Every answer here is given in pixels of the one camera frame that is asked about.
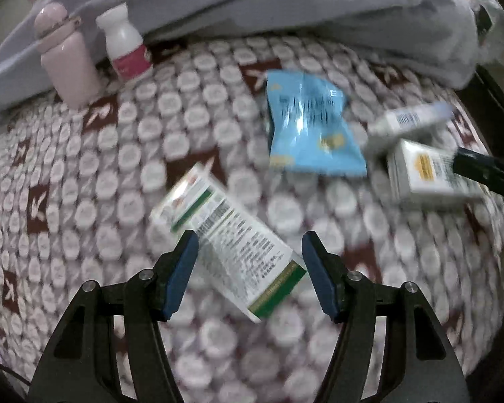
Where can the white carton yellow label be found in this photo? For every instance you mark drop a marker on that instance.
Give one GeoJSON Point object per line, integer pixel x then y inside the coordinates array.
{"type": "Point", "coordinates": [428, 172]}

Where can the pink water bottle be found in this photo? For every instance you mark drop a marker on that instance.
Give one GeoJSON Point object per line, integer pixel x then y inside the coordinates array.
{"type": "Point", "coordinates": [67, 58]}

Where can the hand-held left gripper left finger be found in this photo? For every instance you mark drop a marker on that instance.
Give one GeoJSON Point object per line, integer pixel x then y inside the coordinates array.
{"type": "Point", "coordinates": [180, 277]}

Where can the white pill bottle pink label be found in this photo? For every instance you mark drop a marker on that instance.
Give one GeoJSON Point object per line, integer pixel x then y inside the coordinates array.
{"type": "Point", "coordinates": [126, 46]}

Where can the white garment on chair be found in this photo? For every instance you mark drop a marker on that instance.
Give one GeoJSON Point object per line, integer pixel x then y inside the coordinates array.
{"type": "Point", "coordinates": [487, 12]}

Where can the lavender duvet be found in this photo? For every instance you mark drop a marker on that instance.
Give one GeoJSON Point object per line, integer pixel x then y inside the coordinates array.
{"type": "Point", "coordinates": [277, 0]}

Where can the blue snack packet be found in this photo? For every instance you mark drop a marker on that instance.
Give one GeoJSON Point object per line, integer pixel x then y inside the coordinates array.
{"type": "Point", "coordinates": [311, 126]}

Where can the white and green medicine box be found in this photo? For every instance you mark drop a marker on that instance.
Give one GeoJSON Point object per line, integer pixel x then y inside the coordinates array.
{"type": "Point", "coordinates": [231, 239]}

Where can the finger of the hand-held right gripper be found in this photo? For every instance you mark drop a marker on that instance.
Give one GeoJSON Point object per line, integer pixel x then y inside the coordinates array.
{"type": "Point", "coordinates": [483, 170]}

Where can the brown and white patterned blanket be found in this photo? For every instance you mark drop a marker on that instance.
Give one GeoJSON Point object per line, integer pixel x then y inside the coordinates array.
{"type": "Point", "coordinates": [109, 168]}

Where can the white and blue long box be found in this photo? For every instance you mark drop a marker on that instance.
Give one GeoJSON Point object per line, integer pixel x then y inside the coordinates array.
{"type": "Point", "coordinates": [407, 124]}

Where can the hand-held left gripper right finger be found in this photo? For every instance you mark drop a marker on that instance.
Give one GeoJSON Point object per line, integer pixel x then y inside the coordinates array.
{"type": "Point", "coordinates": [319, 277]}

